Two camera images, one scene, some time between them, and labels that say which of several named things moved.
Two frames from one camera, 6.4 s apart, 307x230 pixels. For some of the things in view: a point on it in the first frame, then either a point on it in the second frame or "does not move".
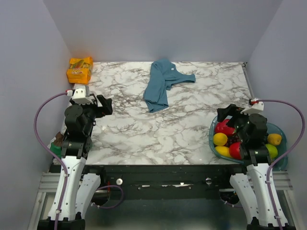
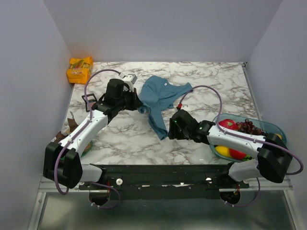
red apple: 234,150 does not move
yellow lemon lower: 223,151 does not move
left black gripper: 106,109 -> 137,103
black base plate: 162,182 does not move
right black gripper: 231,109 -> 172,125
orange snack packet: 79,70 does not move
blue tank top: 161,74 -> 157,95
